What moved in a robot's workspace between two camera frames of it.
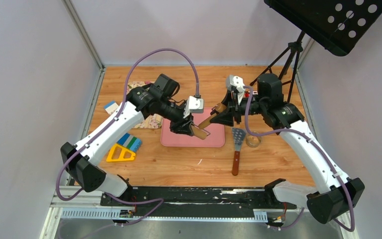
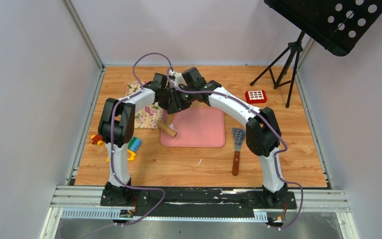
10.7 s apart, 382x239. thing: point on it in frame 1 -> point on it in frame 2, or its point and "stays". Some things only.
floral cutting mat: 152,122 stays
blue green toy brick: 133,143 stays
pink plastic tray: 215,137 stays
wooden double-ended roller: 218,108 -> 166,126
